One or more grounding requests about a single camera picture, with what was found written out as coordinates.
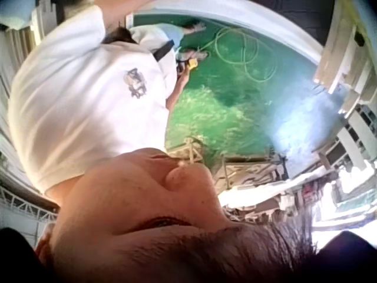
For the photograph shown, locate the person's legs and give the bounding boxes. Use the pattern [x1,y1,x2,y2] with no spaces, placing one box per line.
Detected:
[129,21,210,62]

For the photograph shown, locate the white curved pool rim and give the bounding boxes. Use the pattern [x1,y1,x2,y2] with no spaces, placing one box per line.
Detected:
[125,0,323,69]

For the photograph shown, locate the green garden hose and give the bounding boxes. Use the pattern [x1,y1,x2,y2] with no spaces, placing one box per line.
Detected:
[196,26,279,84]

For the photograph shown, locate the white truss railing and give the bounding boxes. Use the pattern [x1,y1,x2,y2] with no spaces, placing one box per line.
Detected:
[0,185,59,226]

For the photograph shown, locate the white metal frame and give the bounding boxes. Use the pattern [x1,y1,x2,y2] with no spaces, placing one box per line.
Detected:
[211,155,285,194]

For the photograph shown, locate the white shelving rack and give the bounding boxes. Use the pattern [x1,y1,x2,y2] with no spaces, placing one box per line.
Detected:
[319,107,377,179]

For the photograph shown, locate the person's right hand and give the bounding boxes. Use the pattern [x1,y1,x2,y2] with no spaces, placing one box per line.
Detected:
[176,57,193,78]

